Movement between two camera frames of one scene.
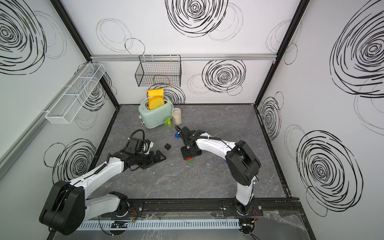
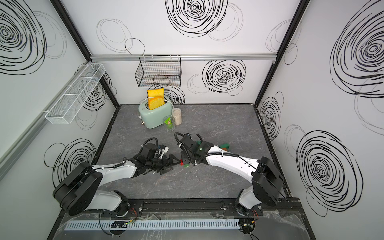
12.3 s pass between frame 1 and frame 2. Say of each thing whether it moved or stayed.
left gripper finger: moved
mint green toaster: stayed
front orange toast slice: stayed
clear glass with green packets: stayed
